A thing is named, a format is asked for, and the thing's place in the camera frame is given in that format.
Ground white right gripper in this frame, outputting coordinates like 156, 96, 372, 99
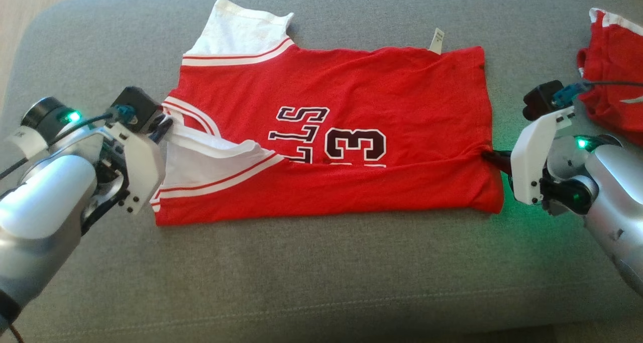
482, 106, 577, 206

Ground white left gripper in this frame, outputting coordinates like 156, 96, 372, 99
105, 116, 175, 215

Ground red basketball jersey white sleeves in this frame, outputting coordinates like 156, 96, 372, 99
149, 0, 505, 227

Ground red shorts white stripe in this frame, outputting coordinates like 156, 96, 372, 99
576, 7, 643, 148

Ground grey sofa seat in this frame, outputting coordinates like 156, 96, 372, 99
0, 0, 643, 343

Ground teal plug left camera cable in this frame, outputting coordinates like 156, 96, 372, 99
0, 105, 138, 179

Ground teal plug camera cable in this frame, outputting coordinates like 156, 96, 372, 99
552, 80, 643, 108
0, 105, 138, 179

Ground teal plug right camera cable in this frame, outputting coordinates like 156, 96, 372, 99
552, 80, 643, 108

